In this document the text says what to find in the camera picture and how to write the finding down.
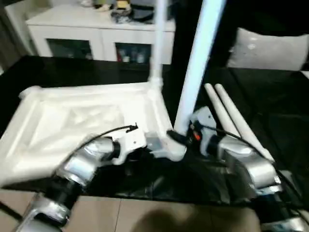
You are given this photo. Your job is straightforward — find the white plastic table top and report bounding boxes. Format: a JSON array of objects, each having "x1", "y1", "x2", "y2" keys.
[{"x1": 0, "y1": 81, "x2": 188, "y2": 187}]

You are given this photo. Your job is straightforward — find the black cabinet with gold label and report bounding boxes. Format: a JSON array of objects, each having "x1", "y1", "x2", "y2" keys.
[{"x1": 170, "y1": 0, "x2": 239, "y2": 70}]

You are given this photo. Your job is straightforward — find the grey pillow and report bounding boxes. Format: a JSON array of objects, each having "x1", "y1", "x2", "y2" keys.
[{"x1": 227, "y1": 27, "x2": 309, "y2": 71}]

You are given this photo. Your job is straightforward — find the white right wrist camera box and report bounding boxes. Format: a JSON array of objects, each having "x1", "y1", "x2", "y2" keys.
[{"x1": 190, "y1": 105, "x2": 217, "y2": 156}]

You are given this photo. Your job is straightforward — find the black mat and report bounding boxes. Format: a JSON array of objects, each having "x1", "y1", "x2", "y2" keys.
[{"x1": 0, "y1": 55, "x2": 309, "y2": 208}]

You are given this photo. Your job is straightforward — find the white plastic table leg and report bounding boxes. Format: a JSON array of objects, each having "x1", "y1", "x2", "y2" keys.
[
  {"x1": 204, "y1": 83, "x2": 243, "y2": 140},
  {"x1": 174, "y1": 0, "x2": 228, "y2": 136},
  {"x1": 214, "y1": 83, "x2": 276, "y2": 163},
  {"x1": 147, "y1": 0, "x2": 168, "y2": 94}
]

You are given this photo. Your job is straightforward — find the white sideboard with glass doors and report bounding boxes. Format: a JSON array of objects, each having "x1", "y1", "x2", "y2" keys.
[{"x1": 25, "y1": 4, "x2": 176, "y2": 65}]

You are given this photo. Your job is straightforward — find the crumpled patterned bag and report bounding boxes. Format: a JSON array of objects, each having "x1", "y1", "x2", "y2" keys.
[{"x1": 110, "y1": 8, "x2": 134, "y2": 24}]

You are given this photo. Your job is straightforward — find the grey bag with black strap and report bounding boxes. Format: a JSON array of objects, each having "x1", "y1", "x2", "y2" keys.
[{"x1": 130, "y1": 2, "x2": 155, "y2": 24}]

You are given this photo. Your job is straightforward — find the grey curtain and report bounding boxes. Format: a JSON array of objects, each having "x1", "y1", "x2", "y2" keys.
[{"x1": 0, "y1": 7, "x2": 33, "y2": 65}]

